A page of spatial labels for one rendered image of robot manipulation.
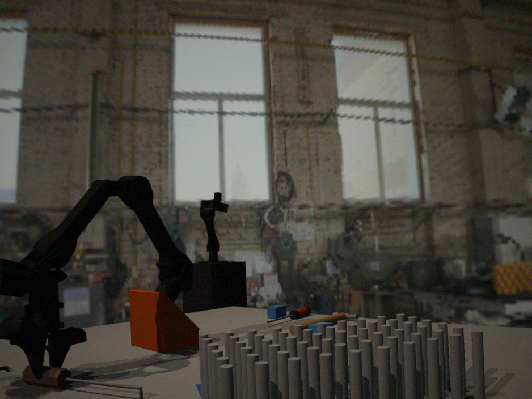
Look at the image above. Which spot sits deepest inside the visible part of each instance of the wooden-handled hammer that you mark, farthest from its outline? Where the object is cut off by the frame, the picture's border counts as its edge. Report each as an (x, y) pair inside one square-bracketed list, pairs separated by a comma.
[(336, 316)]

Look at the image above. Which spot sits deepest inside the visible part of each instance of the blue block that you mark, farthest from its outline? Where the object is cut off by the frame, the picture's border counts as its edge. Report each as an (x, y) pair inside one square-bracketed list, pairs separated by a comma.
[(276, 311), (314, 326)]

